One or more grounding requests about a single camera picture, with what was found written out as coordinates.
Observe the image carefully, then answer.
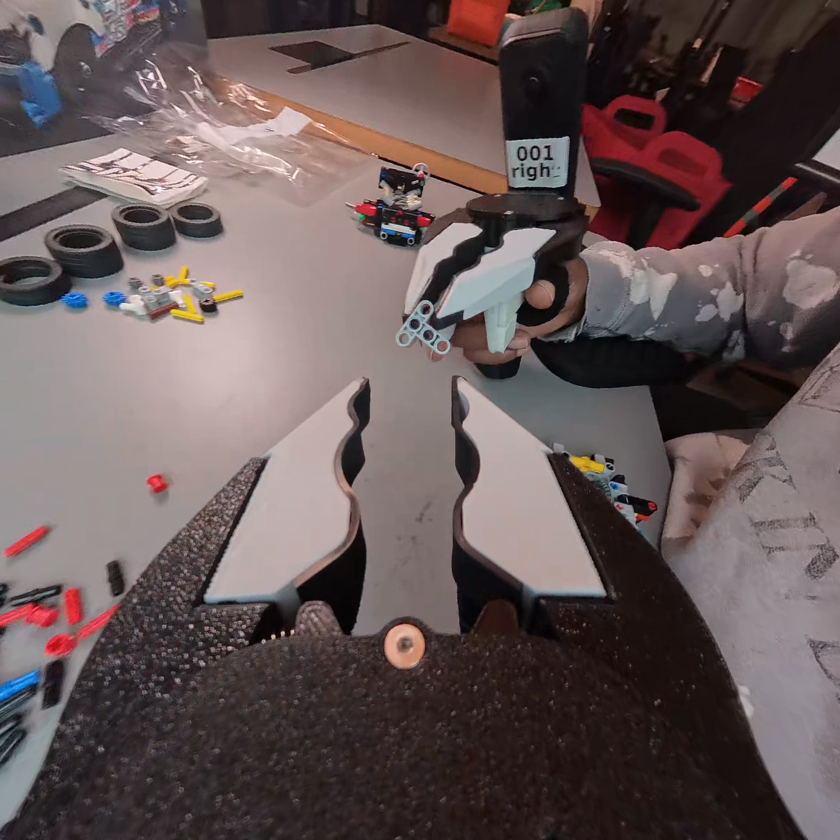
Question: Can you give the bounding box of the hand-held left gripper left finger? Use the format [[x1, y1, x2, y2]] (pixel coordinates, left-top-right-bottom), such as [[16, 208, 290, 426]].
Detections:
[[203, 377, 371, 605]]

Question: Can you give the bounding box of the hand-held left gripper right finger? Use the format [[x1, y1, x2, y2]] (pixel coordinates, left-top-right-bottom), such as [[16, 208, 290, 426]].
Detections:
[[450, 376, 607, 599]]

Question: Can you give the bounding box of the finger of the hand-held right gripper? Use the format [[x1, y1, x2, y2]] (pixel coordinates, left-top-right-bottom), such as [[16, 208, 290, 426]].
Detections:
[[403, 225, 508, 327], [435, 227, 559, 327]]

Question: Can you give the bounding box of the grey toy T beam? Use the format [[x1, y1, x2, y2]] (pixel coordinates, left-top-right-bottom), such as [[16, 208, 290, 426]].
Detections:
[[395, 300, 453, 356]]

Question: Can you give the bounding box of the grey toy brick assembly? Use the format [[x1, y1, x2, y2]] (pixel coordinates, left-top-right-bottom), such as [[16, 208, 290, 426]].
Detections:
[[553, 441, 658, 534]]

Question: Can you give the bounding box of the pile of small toy pins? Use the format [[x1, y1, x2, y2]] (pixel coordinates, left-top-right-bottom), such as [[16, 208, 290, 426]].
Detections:
[[0, 525, 126, 770]]

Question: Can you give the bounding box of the person's right forearm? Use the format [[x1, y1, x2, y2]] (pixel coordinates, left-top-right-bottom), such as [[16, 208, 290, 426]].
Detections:
[[577, 205, 840, 370]]

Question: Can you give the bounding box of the grey desk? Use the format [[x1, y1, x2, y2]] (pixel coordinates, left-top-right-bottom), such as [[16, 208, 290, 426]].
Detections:
[[0, 23, 673, 821]]

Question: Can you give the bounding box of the black desk cutout cover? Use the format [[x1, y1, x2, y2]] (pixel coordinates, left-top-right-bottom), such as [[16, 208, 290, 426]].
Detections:
[[269, 41, 412, 74]]

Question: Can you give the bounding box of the person's right hand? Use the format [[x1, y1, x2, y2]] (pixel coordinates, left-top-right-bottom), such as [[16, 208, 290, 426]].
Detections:
[[428, 258, 589, 366]]

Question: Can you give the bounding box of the black red toy assembly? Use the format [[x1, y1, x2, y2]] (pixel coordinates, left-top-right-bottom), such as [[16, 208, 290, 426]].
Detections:
[[353, 164, 437, 249]]

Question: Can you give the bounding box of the orange box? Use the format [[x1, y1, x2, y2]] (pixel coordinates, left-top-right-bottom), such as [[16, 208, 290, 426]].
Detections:
[[448, 0, 513, 48]]

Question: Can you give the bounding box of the red chair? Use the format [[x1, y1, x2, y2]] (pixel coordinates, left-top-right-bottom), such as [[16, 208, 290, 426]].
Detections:
[[581, 95, 734, 249]]

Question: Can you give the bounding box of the black chair armrest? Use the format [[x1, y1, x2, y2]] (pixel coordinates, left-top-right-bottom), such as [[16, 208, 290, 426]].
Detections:
[[530, 331, 698, 389]]

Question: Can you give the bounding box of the clear plastic bag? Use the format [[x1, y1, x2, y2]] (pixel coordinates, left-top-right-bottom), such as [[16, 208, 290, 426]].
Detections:
[[85, 39, 376, 208]]

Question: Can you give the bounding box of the person's grey sweatshirt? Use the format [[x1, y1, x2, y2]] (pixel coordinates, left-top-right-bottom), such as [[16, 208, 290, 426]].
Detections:
[[659, 341, 840, 840]]

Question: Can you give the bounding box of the pile of mixed toy parts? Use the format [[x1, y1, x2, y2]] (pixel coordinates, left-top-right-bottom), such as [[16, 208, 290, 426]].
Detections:
[[61, 266, 244, 323]]

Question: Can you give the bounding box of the sticker sheet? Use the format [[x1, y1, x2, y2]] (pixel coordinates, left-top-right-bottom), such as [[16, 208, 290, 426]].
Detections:
[[59, 148, 209, 205]]

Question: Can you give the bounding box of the printed toy car box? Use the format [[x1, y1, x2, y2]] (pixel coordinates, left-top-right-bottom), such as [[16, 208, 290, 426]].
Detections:
[[0, 0, 211, 160]]

